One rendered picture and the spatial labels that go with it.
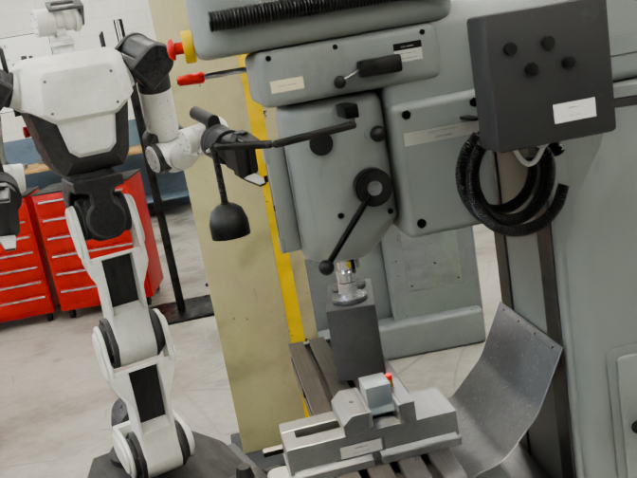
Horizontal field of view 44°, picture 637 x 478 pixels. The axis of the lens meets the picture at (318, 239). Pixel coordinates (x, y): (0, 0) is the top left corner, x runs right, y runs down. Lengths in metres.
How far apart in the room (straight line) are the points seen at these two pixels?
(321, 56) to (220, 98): 1.85
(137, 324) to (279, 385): 1.44
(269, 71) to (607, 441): 0.97
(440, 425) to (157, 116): 1.15
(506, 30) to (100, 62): 1.14
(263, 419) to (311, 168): 2.26
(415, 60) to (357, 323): 0.73
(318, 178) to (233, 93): 1.82
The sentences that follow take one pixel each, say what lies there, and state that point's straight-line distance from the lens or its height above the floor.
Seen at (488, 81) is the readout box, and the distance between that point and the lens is 1.25.
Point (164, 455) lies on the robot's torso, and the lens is 2.35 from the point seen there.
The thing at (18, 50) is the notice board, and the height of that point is 2.27.
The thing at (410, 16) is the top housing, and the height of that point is 1.74.
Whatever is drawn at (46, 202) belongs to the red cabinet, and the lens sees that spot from 6.21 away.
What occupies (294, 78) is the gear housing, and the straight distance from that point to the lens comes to 1.42.
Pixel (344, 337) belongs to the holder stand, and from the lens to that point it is 1.94.
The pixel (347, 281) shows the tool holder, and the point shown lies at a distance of 1.93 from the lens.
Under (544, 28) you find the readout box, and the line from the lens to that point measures 1.28.
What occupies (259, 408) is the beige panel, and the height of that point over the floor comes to 0.23.
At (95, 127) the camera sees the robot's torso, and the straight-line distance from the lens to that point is 2.08.
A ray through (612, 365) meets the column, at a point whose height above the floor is 1.03.
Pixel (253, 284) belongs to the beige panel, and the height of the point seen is 0.79.
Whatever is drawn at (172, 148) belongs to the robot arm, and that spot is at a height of 1.52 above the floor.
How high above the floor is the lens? 1.72
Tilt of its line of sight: 14 degrees down
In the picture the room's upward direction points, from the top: 10 degrees counter-clockwise
